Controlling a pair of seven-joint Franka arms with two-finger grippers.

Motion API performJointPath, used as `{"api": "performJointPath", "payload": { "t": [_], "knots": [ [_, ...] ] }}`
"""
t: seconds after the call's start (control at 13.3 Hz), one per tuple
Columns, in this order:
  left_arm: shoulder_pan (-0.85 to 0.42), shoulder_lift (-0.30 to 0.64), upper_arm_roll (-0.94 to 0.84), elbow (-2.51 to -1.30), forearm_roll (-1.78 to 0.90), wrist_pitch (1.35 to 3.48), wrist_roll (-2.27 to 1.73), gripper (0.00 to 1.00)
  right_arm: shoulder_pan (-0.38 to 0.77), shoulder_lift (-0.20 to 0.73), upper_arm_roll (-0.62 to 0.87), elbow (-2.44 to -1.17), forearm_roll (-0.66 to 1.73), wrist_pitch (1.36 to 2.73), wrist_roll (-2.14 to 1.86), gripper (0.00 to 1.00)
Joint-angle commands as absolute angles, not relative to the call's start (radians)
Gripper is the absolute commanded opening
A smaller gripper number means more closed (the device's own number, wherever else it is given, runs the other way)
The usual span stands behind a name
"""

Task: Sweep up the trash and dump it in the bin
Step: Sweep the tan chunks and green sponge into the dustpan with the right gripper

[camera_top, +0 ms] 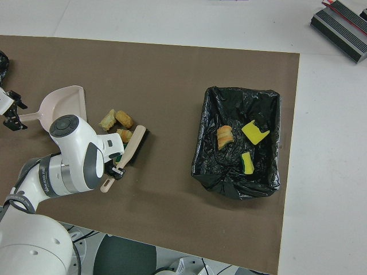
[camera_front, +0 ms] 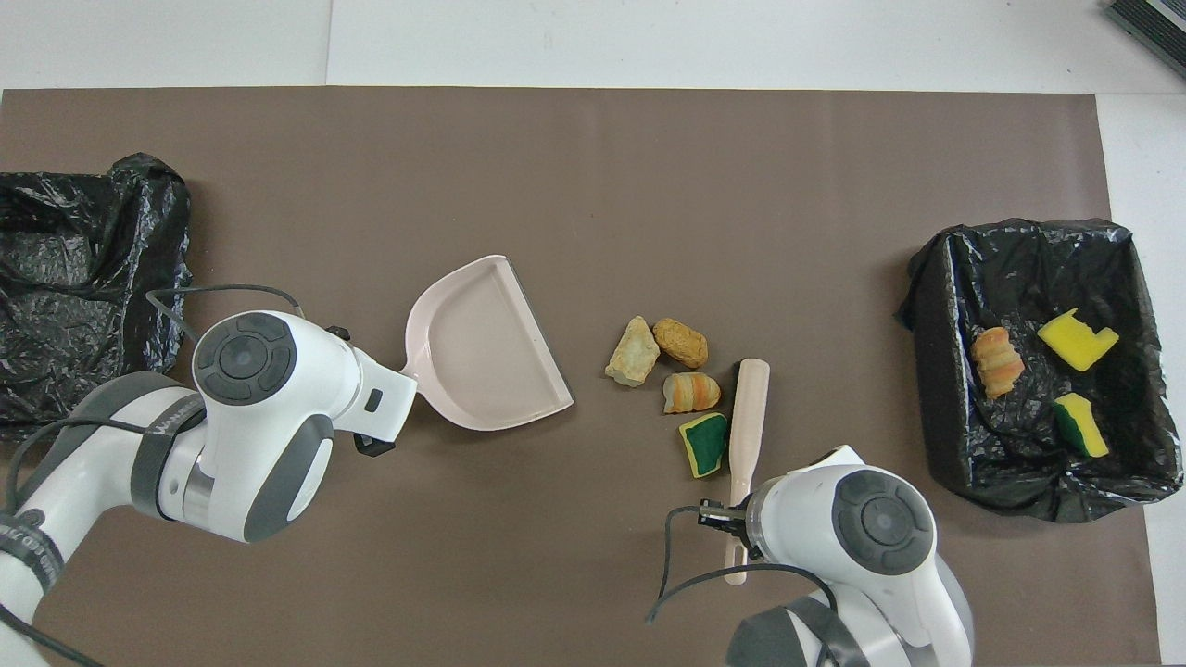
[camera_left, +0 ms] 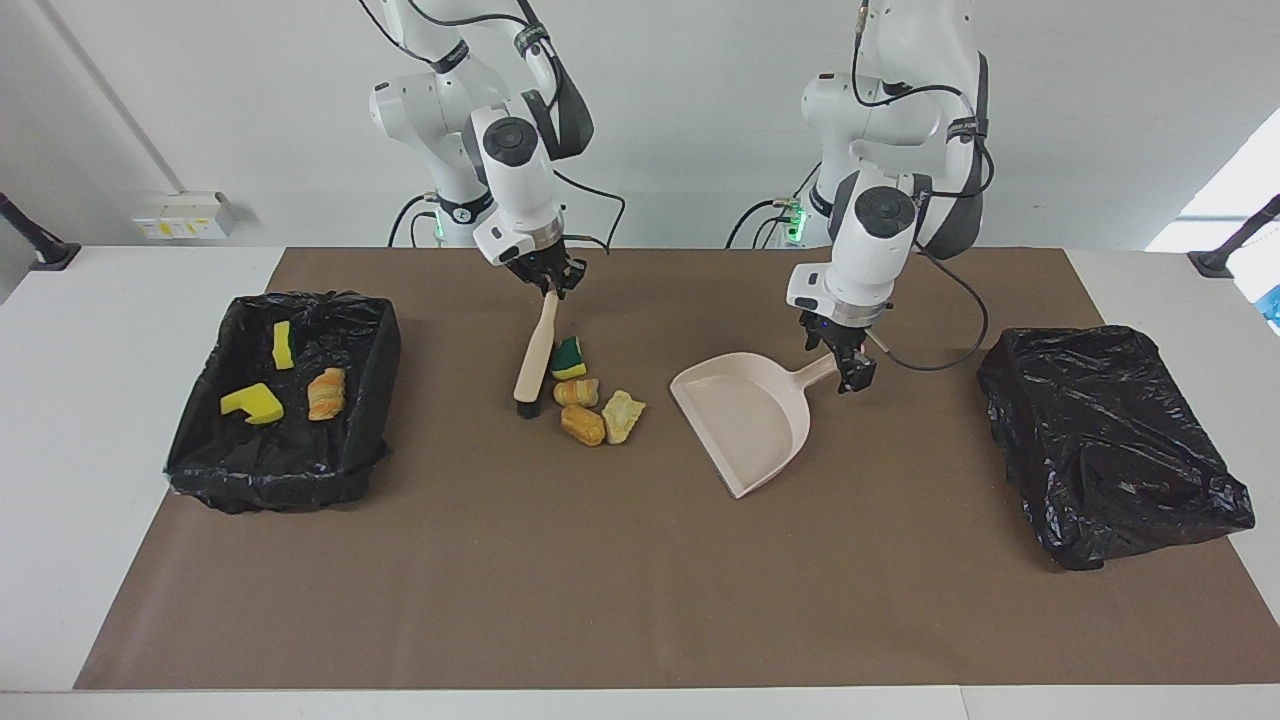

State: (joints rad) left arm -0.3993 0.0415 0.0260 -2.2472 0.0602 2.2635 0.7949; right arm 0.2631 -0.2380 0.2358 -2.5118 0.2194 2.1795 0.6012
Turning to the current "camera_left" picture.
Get white wall socket box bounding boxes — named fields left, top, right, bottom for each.
left=133, top=192, right=239, bottom=241

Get open bin with black bag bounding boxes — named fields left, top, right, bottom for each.
left=164, top=290, right=403, bottom=516

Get pale beige sponge piece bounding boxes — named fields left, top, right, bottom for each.
left=601, top=389, right=647, bottom=446

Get brown orange sponge piece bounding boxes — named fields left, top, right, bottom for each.
left=560, top=404, right=607, bottom=448

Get beige hand brush black bristles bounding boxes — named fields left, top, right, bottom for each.
left=513, top=290, right=561, bottom=421

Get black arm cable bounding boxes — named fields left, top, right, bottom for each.
left=850, top=0, right=993, bottom=374
left=358, top=0, right=627, bottom=251

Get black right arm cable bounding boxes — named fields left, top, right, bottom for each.
left=358, top=0, right=627, bottom=251

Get black base cable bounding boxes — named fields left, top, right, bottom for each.
left=727, top=195, right=801, bottom=249
left=388, top=193, right=443, bottom=249

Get black right base cable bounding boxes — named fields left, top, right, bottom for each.
left=388, top=193, right=443, bottom=249

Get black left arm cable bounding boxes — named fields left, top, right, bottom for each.
left=850, top=0, right=993, bottom=374

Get crumpled black bag bin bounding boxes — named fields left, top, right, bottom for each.
left=976, top=324, right=1257, bottom=573

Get brown table mat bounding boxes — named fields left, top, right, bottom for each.
left=73, top=247, right=1280, bottom=691

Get cream crumbly sponge piece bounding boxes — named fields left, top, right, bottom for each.
left=306, top=367, right=347, bottom=422

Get black left base cable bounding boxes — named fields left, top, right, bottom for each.
left=727, top=195, right=801, bottom=249

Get beige plastic dustpan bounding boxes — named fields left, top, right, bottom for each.
left=669, top=350, right=841, bottom=500

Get black stand foot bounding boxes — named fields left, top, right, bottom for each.
left=1187, top=193, right=1280, bottom=279
left=0, top=190, right=81, bottom=273

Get notched yellow sponge piece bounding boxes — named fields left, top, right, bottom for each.
left=220, top=383, right=285, bottom=426

